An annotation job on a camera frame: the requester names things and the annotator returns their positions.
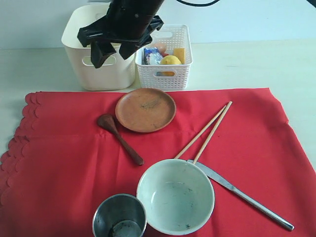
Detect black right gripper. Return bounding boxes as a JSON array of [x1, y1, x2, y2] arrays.
[[77, 0, 163, 69]]

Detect blue white milk carton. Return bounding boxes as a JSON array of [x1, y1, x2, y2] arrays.
[[144, 47, 163, 65]]

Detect brown egg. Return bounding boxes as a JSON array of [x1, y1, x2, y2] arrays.
[[155, 43, 166, 52]]

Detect yellow lemon with sticker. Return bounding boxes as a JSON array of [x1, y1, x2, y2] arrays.
[[160, 55, 182, 77]]

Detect brown round plate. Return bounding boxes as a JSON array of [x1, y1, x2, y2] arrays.
[[115, 88, 176, 133]]

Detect yellow cheese wedge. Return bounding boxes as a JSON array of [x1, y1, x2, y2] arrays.
[[173, 48, 185, 64]]

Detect dark wooden spoon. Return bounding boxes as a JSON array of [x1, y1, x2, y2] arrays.
[[97, 114, 144, 166]]

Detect silver table knife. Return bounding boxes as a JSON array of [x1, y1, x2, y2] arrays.
[[195, 162, 295, 231]]

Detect stainless steel cup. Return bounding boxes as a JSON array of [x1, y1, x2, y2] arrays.
[[92, 194, 147, 237]]

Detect cream plastic bin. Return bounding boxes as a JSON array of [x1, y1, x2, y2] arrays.
[[61, 3, 135, 91]]

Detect white perforated plastic basket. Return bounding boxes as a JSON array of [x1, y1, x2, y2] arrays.
[[135, 24, 193, 90]]

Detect left wooden chopstick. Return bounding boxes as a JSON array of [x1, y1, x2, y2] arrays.
[[174, 105, 226, 159]]

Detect pale green bowl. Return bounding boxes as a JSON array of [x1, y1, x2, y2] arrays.
[[136, 159, 215, 236]]

